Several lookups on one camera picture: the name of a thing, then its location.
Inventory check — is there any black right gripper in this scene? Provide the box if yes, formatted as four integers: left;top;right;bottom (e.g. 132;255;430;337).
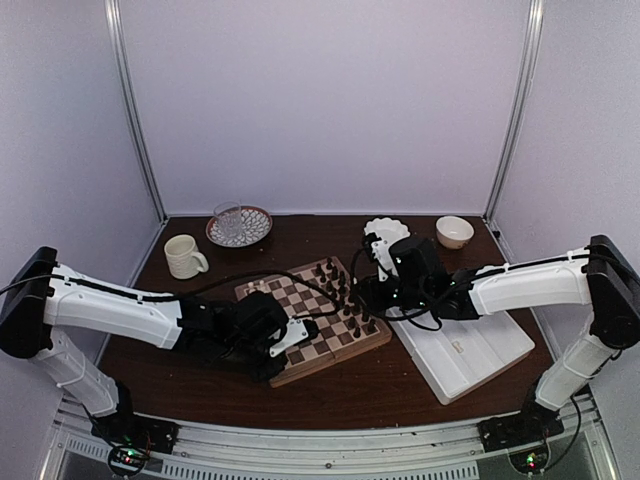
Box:
355;274;431;314

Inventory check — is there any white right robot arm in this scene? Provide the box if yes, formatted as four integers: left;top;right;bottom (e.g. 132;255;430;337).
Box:
356;230;639;442

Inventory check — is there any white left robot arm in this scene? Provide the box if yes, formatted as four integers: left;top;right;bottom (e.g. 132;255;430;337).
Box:
1;246;318;444

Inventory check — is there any dark chess pieces row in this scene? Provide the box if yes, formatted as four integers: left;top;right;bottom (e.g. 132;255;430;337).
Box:
312;257;371;330

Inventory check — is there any wooden chess board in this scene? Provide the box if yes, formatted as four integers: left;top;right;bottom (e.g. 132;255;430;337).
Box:
235;256;392;388

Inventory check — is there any cream round bowl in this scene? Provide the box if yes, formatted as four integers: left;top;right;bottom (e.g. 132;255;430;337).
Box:
435;215;475;250

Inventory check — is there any white scalloped bowl black rim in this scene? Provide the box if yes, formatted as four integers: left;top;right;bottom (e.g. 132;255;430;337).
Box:
363;217;410;250

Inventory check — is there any white plastic divided tray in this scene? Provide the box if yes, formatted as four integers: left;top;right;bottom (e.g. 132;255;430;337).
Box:
391;312;535;405

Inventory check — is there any cream ceramic mug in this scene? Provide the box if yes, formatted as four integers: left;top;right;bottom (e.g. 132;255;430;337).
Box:
164;234;209;280

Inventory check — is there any patterned brown rim plate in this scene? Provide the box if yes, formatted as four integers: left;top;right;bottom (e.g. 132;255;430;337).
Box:
205;206;273;248

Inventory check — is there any clear drinking glass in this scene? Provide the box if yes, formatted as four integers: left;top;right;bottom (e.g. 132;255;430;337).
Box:
214;201;242;238

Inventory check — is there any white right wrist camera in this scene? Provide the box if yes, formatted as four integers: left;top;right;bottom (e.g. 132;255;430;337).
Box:
363;232;397;282

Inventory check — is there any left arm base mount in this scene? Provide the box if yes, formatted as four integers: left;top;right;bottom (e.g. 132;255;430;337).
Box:
88;381;179;479

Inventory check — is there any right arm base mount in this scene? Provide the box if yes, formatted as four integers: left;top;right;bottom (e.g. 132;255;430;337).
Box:
477;388;582;479

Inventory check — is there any right aluminium frame post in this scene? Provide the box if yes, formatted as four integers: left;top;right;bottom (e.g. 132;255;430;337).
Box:
483;0;545;225

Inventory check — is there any aluminium frame post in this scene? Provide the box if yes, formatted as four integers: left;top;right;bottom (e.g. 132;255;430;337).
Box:
104;0;168;223
483;0;545;225

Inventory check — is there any left aluminium frame post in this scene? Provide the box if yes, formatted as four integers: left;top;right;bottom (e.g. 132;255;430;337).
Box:
104;0;168;223

